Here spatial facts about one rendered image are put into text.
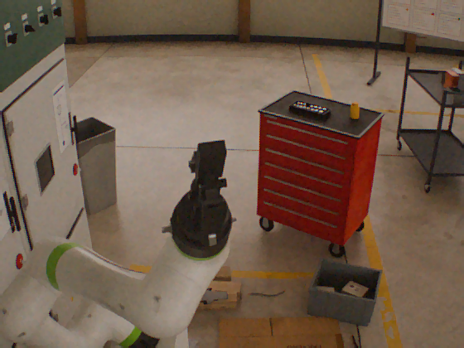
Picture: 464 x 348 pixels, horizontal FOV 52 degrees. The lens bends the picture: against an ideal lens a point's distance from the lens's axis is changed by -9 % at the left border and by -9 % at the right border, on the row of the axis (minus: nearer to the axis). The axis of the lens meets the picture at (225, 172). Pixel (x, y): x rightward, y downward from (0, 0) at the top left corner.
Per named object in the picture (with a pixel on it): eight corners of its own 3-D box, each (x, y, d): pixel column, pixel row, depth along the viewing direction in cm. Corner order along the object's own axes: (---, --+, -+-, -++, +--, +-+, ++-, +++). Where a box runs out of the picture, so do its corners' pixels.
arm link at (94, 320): (111, 351, 157) (64, 319, 151) (136, 313, 164) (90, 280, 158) (124, 359, 146) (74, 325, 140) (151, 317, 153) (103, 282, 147)
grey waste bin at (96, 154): (125, 201, 408) (117, 128, 377) (89, 219, 386) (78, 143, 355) (101, 186, 430) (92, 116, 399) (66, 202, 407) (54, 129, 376)
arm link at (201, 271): (186, 215, 99) (237, 243, 98) (152, 270, 94) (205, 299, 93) (187, 187, 86) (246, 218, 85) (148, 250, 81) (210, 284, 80)
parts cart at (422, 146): (483, 193, 417) (507, 91, 370) (425, 195, 416) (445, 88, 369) (446, 147, 496) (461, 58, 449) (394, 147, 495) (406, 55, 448)
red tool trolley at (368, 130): (253, 231, 374) (257, 96, 324) (286, 201, 409) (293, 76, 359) (340, 264, 339) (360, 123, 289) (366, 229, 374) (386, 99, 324)
